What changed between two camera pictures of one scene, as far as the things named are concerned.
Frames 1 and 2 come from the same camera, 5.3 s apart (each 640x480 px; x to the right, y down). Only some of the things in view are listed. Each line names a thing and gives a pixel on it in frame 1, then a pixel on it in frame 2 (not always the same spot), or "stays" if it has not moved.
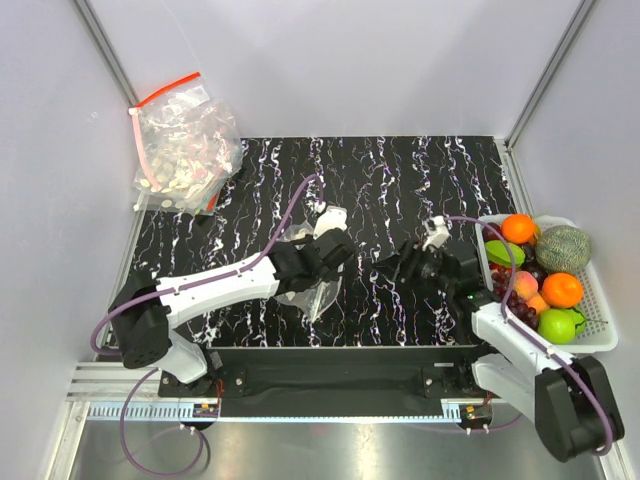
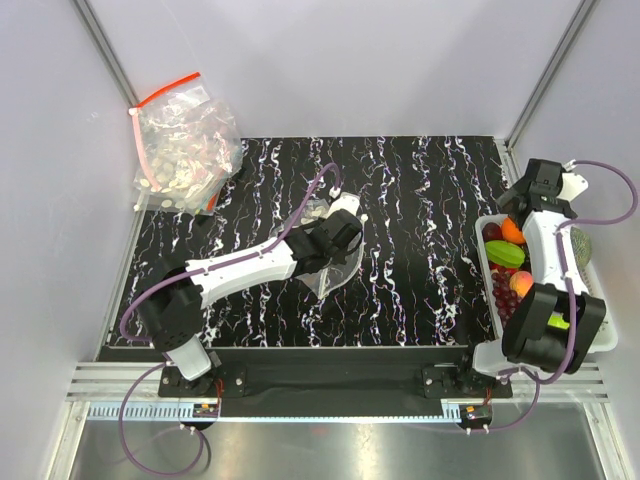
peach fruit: x=525 y=284 stays
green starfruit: x=496 y=252 stays
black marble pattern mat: x=388 y=185 stays
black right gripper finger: x=388 y=266 → x=511 y=202
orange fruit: x=517 y=229 stays
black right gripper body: x=424 y=265 → x=520 y=187
